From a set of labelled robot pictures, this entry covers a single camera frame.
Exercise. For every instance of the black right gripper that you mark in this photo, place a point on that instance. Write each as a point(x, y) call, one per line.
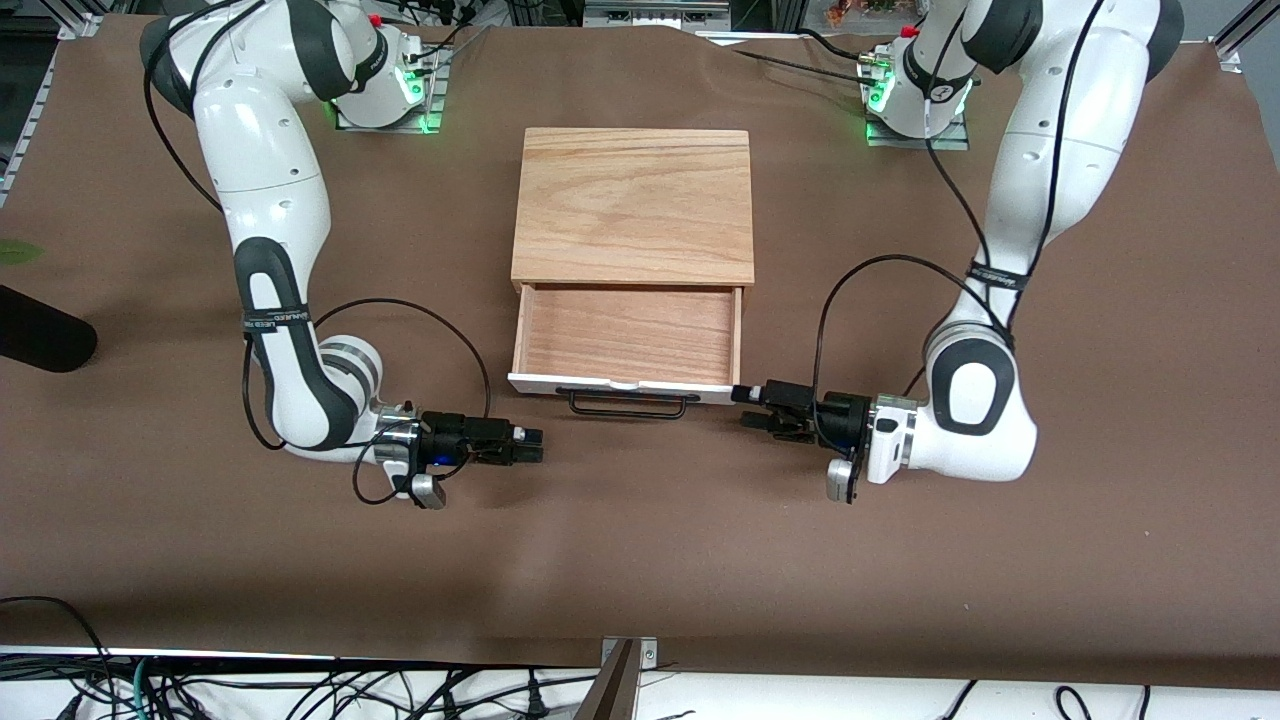
point(447, 438)

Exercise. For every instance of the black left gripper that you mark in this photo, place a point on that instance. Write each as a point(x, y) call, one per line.
point(843, 419)

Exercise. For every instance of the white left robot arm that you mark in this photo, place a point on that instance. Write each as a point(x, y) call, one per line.
point(1050, 160)

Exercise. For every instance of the light wooden drawer cabinet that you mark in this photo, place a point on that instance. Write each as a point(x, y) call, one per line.
point(634, 205)

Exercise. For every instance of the brown table cover sheet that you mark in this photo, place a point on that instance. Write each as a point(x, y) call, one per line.
point(640, 560)

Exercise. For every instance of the grey slanted beam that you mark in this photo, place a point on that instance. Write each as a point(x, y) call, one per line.
point(610, 695)

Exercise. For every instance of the grey background device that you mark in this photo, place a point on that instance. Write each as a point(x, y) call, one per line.
point(655, 12)

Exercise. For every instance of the black rounded cylinder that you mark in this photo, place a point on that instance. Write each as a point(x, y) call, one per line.
point(50, 340)

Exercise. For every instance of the green leaf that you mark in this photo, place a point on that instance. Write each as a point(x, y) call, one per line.
point(20, 252)

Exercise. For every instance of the small metal bracket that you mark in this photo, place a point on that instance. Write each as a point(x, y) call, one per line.
point(650, 650)

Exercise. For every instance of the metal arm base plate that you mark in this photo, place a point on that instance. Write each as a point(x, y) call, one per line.
point(950, 138)
point(435, 110)

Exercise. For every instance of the aluminium frame rail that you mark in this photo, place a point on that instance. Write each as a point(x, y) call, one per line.
point(1232, 40)
point(30, 110)

